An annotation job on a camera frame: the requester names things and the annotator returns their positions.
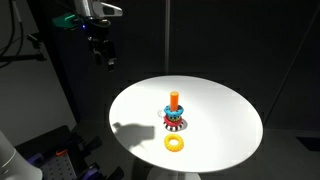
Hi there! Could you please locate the round white table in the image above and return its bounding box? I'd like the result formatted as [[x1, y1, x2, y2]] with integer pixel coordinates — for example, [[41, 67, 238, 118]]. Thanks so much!
[[109, 76, 263, 180]]

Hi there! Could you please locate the green yellow dotted ring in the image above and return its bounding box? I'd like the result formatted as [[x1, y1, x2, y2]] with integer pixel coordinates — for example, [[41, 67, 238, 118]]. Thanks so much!
[[166, 114, 182, 122]]

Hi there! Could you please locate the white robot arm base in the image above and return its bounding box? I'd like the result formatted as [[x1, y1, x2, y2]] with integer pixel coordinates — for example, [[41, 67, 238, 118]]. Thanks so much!
[[0, 131, 43, 180]]

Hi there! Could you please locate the perforated metal breadboard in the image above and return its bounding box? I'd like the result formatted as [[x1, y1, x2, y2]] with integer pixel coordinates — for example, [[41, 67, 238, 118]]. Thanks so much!
[[40, 154, 77, 180]]

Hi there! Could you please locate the small clear plastic cap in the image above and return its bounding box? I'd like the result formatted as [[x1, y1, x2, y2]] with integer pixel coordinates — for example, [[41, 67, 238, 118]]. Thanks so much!
[[157, 110, 166, 118]]

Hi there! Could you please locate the orange textured ring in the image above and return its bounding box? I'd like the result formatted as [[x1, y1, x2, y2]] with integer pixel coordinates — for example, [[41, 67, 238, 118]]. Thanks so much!
[[163, 133, 185, 153]]

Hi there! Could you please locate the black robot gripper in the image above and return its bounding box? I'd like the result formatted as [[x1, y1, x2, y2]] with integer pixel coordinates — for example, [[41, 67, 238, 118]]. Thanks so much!
[[85, 18, 116, 71]]

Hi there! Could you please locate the red stacking ring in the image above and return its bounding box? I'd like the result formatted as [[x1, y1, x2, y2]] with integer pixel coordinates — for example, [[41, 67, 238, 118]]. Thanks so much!
[[163, 114, 183, 127]]

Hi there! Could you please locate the blue stacking ring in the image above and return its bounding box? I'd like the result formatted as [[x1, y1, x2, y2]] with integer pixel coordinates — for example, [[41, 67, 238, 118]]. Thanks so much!
[[162, 104, 185, 118]]

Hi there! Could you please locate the orange stacking stand post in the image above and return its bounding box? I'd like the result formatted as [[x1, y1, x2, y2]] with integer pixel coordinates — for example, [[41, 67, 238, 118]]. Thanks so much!
[[170, 91, 179, 111]]

